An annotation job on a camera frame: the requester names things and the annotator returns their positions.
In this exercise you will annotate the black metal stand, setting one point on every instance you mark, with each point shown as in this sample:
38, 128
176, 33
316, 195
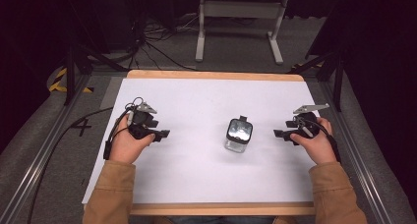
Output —
337, 76
70, 73

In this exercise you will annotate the person's right hand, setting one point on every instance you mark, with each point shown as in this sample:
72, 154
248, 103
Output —
316, 147

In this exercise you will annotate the white metal stand frame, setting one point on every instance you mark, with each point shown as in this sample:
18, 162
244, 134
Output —
241, 9

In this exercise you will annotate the person's left hand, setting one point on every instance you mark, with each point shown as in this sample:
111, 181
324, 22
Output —
126, 147

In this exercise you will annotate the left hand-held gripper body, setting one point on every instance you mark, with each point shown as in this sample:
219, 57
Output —
141, 119

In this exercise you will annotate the yellow black hazard tape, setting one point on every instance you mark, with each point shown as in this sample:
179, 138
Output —
57, 84

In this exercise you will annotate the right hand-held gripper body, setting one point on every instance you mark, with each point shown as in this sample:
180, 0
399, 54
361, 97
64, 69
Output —
306, 122

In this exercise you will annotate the white table cover sheet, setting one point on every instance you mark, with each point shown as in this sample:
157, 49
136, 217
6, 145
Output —
200, 96

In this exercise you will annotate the clear jar with black lid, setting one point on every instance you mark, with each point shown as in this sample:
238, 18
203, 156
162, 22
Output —
239, 132

